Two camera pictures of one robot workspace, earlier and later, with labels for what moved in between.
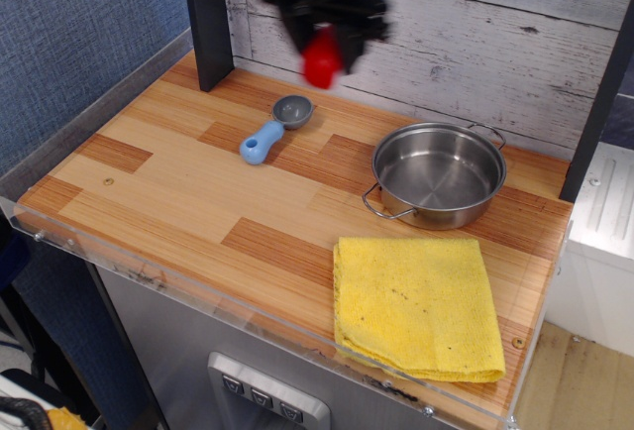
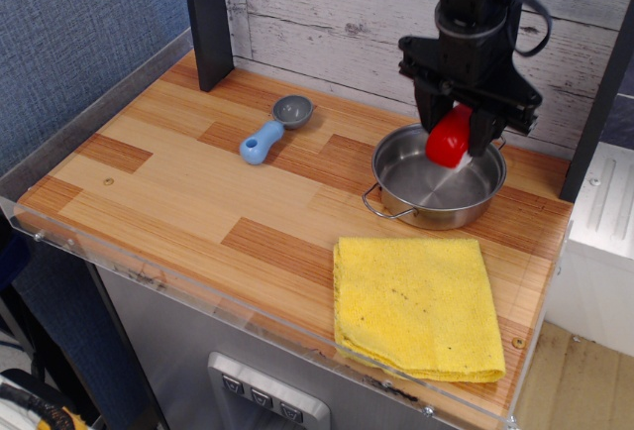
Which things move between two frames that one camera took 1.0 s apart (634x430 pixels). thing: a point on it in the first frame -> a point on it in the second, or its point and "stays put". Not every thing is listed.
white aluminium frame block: x=593 y=294 stays put
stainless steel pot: x=446 y=173 stays put
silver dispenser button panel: x=245 y=396 stays put
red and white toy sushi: x=322 y=58 -> x=447 y=141
